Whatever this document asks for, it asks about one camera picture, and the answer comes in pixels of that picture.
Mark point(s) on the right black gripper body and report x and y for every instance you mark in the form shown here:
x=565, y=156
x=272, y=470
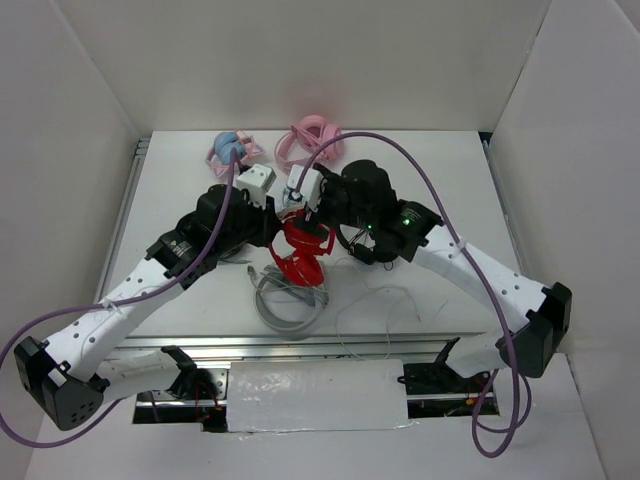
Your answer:
x=334, y=207

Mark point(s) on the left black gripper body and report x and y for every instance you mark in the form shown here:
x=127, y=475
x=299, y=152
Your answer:
x=258, y=223

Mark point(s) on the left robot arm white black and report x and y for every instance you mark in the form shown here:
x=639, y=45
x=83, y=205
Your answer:
x=71, y=373

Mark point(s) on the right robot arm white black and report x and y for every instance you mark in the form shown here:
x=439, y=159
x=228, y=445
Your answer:
x=537, y=316

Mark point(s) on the teal white cat-ear headphones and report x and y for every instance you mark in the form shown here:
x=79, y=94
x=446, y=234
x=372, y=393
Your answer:
x=291, y=200

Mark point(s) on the black on-ear headphones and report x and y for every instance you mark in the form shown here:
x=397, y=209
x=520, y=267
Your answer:
x=359, y=251

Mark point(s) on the blue pink cat-ear headphones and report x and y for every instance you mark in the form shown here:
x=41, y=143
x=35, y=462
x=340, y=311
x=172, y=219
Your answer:
x=232, y=152

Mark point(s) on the black headset with microphone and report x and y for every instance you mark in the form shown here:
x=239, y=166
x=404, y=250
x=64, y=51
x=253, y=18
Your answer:
x=234, y=256

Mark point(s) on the white taped cover panel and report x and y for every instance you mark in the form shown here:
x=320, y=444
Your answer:
x=329, y=395

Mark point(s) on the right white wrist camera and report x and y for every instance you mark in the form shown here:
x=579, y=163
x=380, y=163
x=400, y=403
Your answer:
x=308, y=183

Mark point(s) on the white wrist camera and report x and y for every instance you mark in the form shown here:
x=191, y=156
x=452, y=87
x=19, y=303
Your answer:
x=256, y=182
x=308, y=183

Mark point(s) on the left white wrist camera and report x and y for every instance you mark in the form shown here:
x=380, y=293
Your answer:
x=256, y=182

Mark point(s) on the grey headphones with cable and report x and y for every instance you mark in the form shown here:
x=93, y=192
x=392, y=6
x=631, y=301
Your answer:
x=284, y=307

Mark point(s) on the aluminium rail frame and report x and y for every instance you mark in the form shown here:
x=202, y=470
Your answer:
x=400, y=310

